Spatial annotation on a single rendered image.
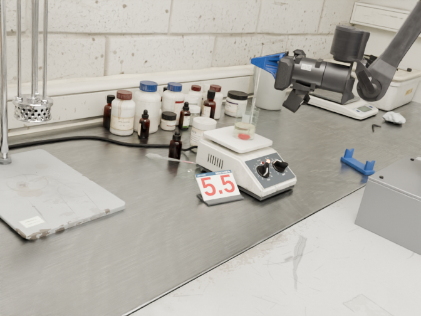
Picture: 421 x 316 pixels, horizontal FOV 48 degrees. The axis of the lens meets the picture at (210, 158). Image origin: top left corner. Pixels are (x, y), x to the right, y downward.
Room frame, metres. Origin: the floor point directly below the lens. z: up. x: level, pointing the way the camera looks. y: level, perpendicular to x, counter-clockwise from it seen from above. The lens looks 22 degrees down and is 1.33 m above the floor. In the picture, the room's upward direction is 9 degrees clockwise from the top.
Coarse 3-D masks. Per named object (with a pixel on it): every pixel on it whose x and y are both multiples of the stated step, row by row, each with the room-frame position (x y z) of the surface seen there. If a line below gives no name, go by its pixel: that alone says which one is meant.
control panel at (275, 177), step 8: (256, 160) 0.95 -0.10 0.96; (264, 160) 0.96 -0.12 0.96; (272, 160) 0.98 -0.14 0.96; (256, 168) 0.93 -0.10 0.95; (272, 168) 0.95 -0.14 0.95; (288, 168) 0.99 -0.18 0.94; (256, 176) 0.90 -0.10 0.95; (272, 176) 0.93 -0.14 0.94; (280, 176) 0.95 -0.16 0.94; (288, 176) 0.96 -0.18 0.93; (264, 184) 0.90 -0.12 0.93; (272, 184) 0.91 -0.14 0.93
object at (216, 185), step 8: (208, 176) 0.89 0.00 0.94; (216, 176) 0.90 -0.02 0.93; (224, 176) 0.91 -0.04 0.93; (200, 184) 0.86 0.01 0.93; (208, 184) 0.87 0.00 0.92; (216, 184) 0.88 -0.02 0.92; (224, 184) 0.89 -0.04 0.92; (232, 184) 0.90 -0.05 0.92; (208, 192) 0.86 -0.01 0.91; (216, 192) 0.87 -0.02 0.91; (224, 192) 0.88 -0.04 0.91; (232, 192) 0.89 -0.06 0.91
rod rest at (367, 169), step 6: (348, 150) 1.21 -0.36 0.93; (342, 156) 1.22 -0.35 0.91; (348, 156) 1.21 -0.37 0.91; (348, 162) 1.19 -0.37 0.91; (354, 162) 1.18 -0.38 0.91; (360, 162) 1.19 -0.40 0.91; (366, 162) 1.14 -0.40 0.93; (372, 162) 1.15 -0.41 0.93; (354, 168) 1.16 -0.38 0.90; (360, 168) 1.15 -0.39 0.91; (366, 168) 1.14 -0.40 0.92; (372, 168) 1.15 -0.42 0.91; (366, 174) 1.13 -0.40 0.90
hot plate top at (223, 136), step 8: (224, 128) 1.06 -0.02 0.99; (232, 128) 1.07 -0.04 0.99; (208, 136) 0.99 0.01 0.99; (216, 136) 0.99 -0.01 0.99; (224, 136) 1.00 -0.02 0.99; (232, 136) 1.01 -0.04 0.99; (256, 136) 1.04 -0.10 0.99; (224, 144) 0.96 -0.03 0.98; (232, 144) 0.96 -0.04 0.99; (240, 144) 0.96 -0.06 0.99; (248, 144) 0.97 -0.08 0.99; (256, 144) 0.98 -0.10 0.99; (264, 144) 0.99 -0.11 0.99; (240, 152) 0.94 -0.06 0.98
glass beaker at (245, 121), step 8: (240, 104) 1.03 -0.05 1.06; (248, 104) 1.04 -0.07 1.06; (256, 104) 1.03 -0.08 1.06; (240, 112) 1.00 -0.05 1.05; (248, 112) 0.99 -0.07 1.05; (256, 112) 0.99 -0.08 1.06; (240, 120) 1.00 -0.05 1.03; (248, 120) 0.99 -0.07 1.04; (256, 120) 1.00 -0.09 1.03; (240, 128) 0.99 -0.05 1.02; (248, 128) 0.99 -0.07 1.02; (240, 136) 0.99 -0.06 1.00; (248, 136) 0.99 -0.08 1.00
